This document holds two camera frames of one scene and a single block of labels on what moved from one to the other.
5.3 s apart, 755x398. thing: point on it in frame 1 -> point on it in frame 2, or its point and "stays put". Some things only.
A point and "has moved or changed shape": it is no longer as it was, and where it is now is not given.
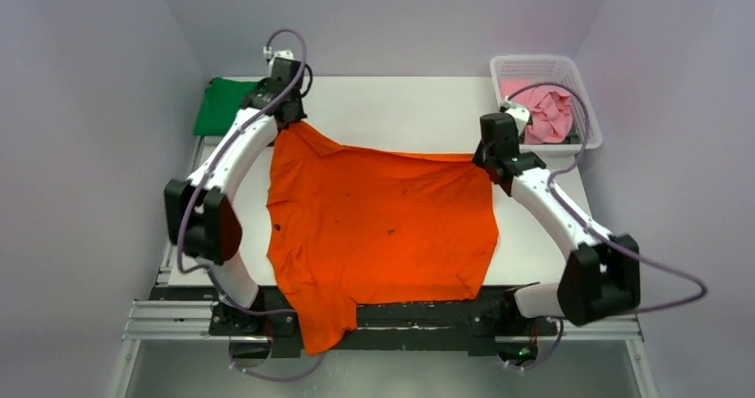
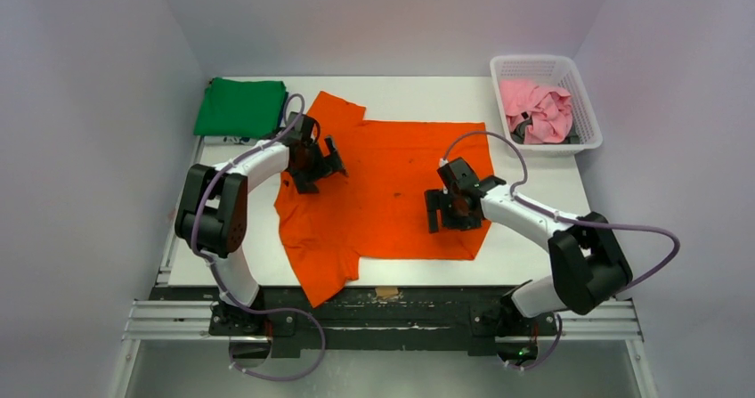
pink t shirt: (550, 109) stays put
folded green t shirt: (222, 101) stays put
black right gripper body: (487, 154) -> (443, 209)
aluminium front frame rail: (162, 320) stays put
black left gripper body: (263, 87) -> (312, 161)
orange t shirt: (347, 228) has moved or changed shape
